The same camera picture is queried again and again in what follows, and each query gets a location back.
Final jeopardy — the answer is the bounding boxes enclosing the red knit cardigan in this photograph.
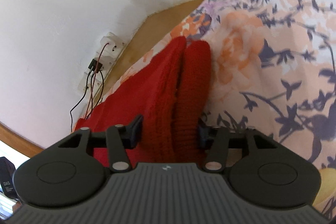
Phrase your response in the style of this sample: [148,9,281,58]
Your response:
[75,36,211,165]

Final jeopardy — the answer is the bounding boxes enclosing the black charger plug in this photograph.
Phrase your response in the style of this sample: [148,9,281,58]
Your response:
[88,59,103,73]

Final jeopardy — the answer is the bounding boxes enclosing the black box with label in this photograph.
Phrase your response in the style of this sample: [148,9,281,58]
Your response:
[0,157,18,200]

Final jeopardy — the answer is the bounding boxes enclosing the floral bed sheet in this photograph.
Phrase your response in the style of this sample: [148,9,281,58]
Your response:
[99,0,336,219]

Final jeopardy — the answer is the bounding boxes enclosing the black cable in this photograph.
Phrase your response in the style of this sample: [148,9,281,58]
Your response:
[69,70,93,132]
[97,71,105,104]

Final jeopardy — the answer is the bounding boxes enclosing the white wall socket strip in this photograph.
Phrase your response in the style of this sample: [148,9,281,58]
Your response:
[77,32,127,98]

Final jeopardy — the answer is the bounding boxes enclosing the wooden bed frame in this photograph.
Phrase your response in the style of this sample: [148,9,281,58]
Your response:
[1,0,204,157]

